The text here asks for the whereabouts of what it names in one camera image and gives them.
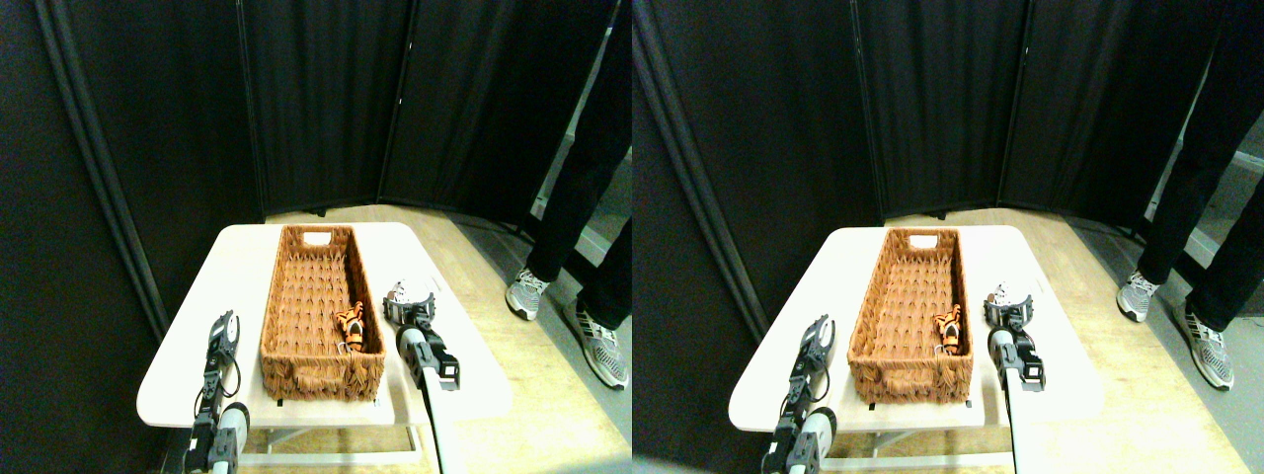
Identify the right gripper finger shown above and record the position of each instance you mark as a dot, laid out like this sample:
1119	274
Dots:
990	313
430	308
1027	310
391	311

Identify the grey curtain pole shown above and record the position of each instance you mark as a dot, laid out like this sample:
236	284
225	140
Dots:
697	148
101	148

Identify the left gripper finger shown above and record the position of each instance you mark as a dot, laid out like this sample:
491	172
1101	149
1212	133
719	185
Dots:
822	334
229	330
803	341
213	337

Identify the low white table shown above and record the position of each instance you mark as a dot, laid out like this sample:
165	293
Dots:
232	267
839	267

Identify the person's legs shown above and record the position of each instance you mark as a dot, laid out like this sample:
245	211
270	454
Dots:
597	346
1205	348

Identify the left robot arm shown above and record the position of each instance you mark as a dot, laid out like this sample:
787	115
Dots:
822	427
233	423

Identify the orange tiger toy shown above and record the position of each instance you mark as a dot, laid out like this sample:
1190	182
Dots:
947	326
350	321

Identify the white shelf unit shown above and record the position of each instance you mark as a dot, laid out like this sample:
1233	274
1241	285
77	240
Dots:
1246	197
614	193

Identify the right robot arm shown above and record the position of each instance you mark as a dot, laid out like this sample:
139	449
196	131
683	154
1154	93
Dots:
413	351
1005	353

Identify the brown wicker basket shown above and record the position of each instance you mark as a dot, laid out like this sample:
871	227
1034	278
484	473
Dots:
306	286
904	286

